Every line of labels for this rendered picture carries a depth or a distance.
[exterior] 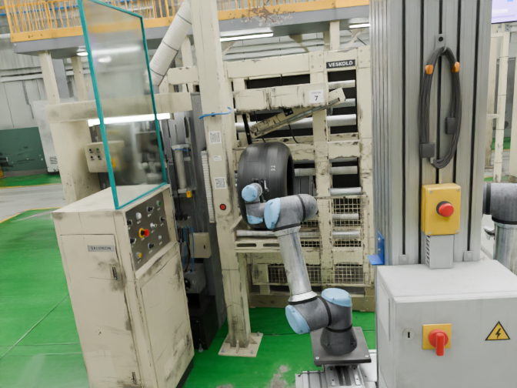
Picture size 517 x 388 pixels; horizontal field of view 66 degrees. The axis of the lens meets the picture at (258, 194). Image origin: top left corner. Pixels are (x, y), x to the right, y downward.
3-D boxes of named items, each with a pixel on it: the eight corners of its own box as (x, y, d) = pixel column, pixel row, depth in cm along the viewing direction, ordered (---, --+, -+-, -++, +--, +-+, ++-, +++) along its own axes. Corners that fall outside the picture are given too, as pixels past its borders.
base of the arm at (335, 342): (360, 352, 159) (359, 331, 156) (321, 354, 160) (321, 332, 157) (354, 331, 173) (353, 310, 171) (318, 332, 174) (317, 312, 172)
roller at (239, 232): (237, 234, 259) (235, 238, 255) (236, 228, 257) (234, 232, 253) (291, 234, 251) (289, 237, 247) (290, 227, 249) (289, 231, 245)
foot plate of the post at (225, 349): (218, 355, 281) (217, 350, 280) (228, 332, 306) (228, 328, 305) (255, 357, 275) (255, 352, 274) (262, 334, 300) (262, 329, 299)
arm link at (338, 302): (358, 324, 161) (358, 294, 157) (329, 333, 156) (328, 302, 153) (342, 310, 172) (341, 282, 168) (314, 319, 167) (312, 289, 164)
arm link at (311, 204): (327, 189, 164) (281, 195, 211) (302, 193, 161) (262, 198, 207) (331, 217, 164) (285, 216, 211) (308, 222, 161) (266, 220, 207)
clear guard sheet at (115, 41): (115, 209, 192) (75, -6, 169) (164, 183, 244) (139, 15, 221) (118, 209, 191) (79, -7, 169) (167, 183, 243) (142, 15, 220)
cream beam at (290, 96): (235, 113, 268) (233, 90, 264) (245, 111, 291) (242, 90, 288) (328, 105, 254) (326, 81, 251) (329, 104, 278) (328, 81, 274)
